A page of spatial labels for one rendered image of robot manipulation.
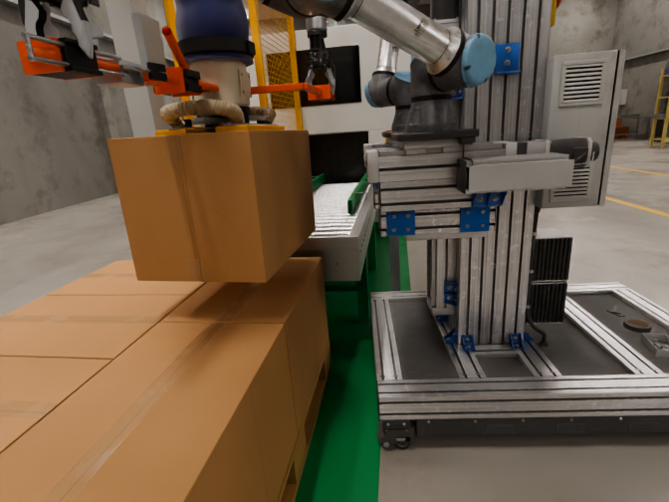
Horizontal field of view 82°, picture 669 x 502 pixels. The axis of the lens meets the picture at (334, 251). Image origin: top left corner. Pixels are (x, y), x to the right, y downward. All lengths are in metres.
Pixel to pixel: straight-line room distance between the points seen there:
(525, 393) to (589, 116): 0.89
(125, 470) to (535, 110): 1.42
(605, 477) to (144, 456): 1.30
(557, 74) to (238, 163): 0.99
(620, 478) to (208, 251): 1.40
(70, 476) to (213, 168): 0.69
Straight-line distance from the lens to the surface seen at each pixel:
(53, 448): 0.95
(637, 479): 1.63
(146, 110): 2.76
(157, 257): 1.21
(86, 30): 0.84
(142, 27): 2.78
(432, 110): 1.19
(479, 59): 1.10
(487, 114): 1.42
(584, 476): 1.57
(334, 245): 1.73
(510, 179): 1.13
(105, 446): 0.89
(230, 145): 1.03
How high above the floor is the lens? 1.06
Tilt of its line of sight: 17 degrees down
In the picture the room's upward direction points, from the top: 4 degrees counter-clockwise
